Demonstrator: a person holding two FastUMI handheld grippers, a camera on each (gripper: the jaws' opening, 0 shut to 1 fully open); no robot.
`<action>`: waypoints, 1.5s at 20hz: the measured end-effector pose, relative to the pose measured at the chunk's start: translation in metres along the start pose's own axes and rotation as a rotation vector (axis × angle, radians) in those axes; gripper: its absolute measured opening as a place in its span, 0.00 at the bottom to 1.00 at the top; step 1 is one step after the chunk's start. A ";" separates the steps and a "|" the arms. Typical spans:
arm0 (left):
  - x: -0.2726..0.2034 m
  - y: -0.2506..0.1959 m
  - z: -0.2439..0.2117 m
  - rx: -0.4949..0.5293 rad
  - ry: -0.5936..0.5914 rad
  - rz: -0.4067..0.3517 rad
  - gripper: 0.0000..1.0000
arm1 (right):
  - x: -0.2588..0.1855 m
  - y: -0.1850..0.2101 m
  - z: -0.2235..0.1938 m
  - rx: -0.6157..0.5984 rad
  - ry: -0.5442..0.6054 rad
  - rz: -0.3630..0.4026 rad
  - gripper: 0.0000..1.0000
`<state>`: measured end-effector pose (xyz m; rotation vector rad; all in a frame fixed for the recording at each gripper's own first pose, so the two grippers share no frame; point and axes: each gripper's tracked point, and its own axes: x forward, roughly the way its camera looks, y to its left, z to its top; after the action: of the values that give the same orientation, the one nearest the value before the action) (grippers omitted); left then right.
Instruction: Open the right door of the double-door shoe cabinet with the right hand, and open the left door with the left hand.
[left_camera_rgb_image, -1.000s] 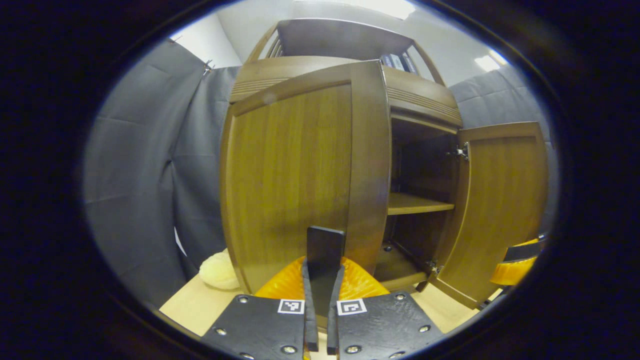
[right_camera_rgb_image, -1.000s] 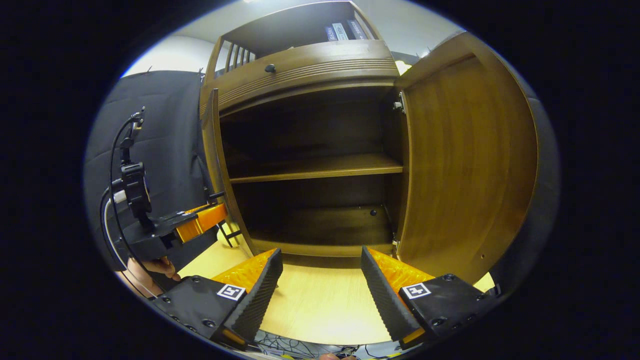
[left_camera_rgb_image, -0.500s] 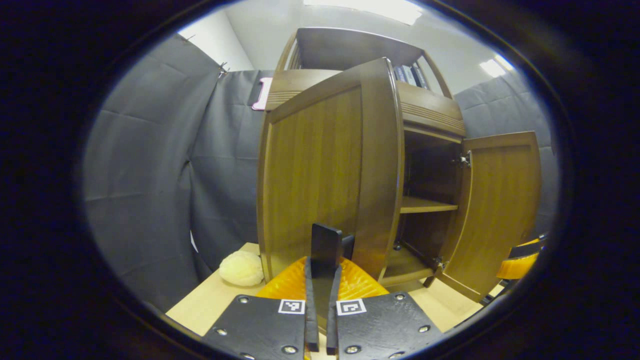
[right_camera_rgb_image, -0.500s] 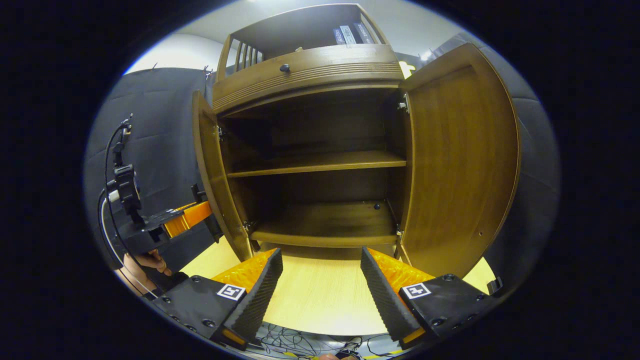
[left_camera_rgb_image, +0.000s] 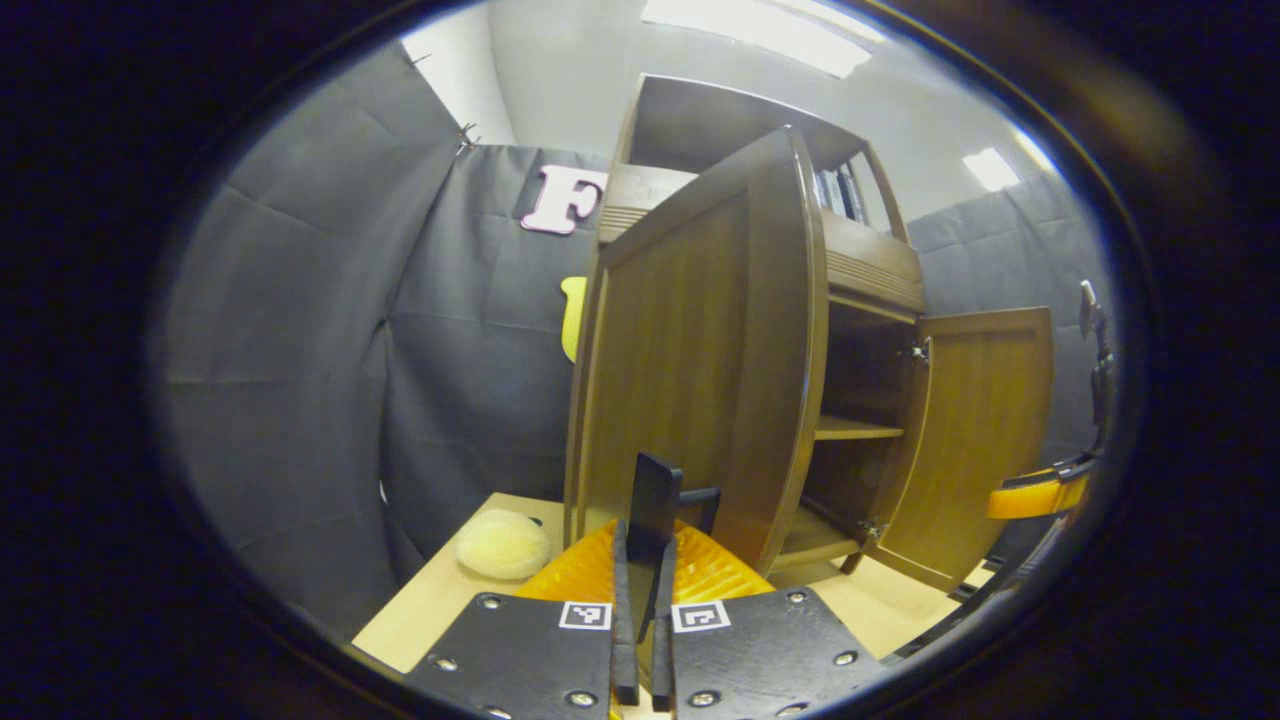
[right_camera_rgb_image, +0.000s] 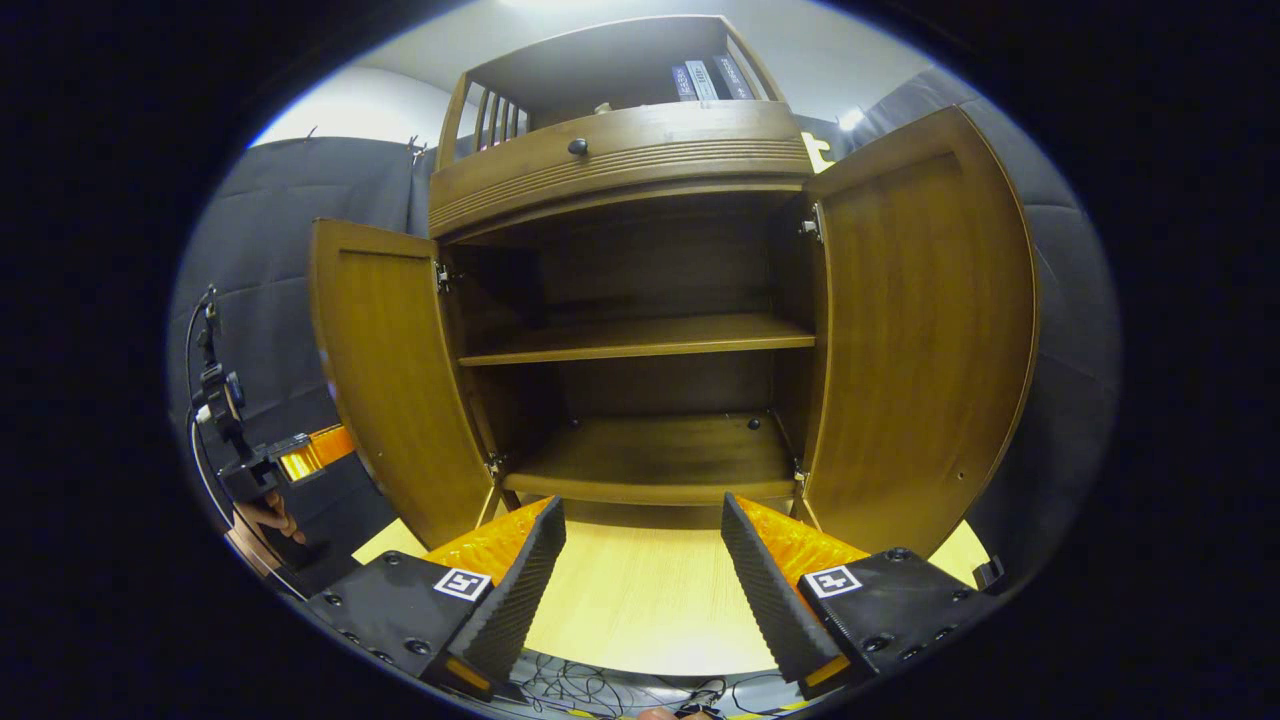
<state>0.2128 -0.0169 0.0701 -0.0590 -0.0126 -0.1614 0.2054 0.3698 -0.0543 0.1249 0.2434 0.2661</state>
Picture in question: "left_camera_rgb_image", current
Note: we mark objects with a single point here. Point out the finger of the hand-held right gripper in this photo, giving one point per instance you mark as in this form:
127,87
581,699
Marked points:
1035,497

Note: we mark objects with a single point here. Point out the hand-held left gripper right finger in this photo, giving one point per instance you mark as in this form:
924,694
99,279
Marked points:
663,650

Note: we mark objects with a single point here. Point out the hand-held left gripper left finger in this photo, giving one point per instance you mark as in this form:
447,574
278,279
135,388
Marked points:
622,640

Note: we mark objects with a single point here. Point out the wooden shoe cabinet door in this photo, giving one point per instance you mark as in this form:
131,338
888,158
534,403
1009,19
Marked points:
980,440
690,350

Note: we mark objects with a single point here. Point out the wooden double-door shoe cabinet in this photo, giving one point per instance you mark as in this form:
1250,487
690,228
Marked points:
700,120

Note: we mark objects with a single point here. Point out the small ceiling light panel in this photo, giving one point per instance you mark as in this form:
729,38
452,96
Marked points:
990,170

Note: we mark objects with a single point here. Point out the dark blue book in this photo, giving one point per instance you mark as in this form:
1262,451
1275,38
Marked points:
856,195
823,190

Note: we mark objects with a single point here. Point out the grey blue book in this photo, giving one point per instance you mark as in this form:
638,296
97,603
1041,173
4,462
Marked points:
838,192

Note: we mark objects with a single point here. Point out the black backdrop cloth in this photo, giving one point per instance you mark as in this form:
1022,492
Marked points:
300,350

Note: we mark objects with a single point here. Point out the large ceiling light panel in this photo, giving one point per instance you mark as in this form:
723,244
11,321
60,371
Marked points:
760,30

